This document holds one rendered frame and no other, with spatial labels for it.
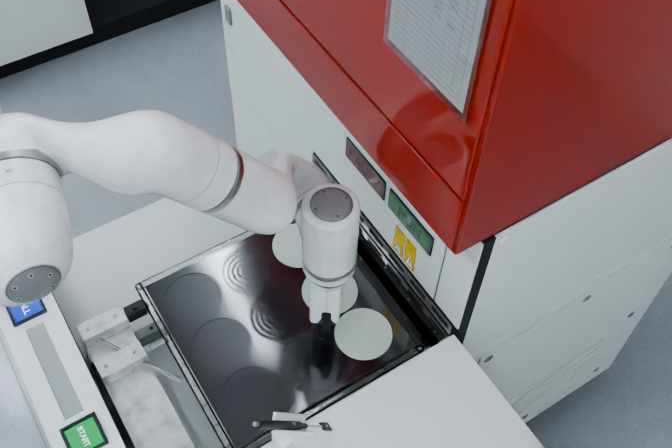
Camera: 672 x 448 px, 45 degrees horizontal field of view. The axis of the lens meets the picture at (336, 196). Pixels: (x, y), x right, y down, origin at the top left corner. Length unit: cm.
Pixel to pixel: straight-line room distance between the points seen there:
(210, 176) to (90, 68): 232
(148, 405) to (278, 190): 51
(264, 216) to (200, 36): 231
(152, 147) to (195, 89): 219
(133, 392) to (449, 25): 83
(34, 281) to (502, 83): 53
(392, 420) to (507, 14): 69
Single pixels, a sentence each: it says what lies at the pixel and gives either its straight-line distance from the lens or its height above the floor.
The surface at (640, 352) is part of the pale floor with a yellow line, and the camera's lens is 258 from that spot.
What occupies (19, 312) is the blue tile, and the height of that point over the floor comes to 96.
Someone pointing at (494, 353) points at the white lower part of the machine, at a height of 76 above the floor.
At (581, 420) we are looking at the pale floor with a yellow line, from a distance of 242.
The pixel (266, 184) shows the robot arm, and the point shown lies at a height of 135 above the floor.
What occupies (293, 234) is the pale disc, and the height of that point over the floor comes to 90.
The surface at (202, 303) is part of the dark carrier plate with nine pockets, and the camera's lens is 144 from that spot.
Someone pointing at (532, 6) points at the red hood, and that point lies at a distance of 82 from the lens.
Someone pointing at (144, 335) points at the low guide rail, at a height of 85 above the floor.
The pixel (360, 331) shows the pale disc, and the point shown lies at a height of 90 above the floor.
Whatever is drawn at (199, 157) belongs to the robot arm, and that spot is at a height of 145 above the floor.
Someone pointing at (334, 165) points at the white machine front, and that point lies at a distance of 147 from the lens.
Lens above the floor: 214
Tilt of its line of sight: 52 degrees down
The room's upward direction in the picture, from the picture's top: 2 degrees clockwise
